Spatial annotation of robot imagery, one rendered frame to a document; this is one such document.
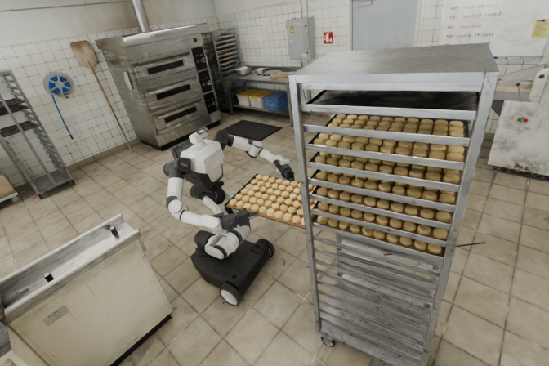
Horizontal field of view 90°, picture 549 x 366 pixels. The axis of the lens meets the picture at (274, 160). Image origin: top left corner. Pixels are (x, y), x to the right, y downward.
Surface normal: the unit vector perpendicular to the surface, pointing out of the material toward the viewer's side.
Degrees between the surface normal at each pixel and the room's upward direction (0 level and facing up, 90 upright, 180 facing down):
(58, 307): 90
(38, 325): 90
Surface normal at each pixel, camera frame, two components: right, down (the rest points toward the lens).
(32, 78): 0.75, 0.22
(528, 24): -0.65, 0.44
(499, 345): -0.14, -0.87
